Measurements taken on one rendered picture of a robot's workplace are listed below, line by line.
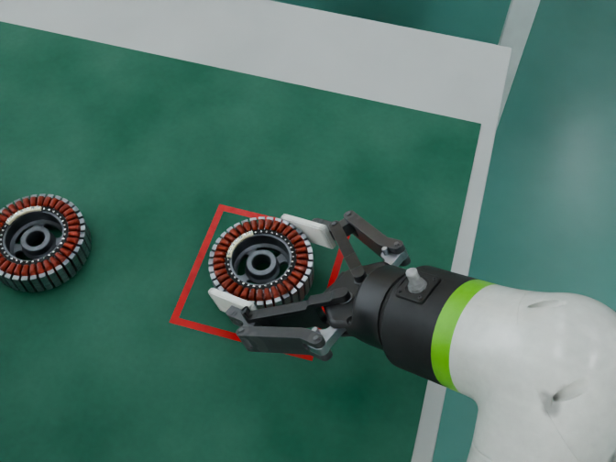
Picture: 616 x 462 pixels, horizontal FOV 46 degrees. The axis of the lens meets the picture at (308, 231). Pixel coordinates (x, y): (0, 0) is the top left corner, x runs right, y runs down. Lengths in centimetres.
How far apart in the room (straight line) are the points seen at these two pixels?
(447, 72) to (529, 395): 59
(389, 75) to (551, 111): 110
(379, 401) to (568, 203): 120
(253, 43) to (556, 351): 67
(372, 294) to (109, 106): 50
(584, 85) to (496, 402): 167
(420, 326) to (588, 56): 172
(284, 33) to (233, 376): 51
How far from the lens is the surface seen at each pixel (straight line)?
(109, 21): 111
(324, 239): 77
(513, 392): 53
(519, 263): 175
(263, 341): 69
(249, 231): 79
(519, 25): 155
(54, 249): 84
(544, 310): 54
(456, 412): 157
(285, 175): 89
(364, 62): 102
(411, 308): 59
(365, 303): 63
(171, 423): 76
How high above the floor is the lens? 146
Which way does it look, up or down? 58 degrees down
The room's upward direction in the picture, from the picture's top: straight up
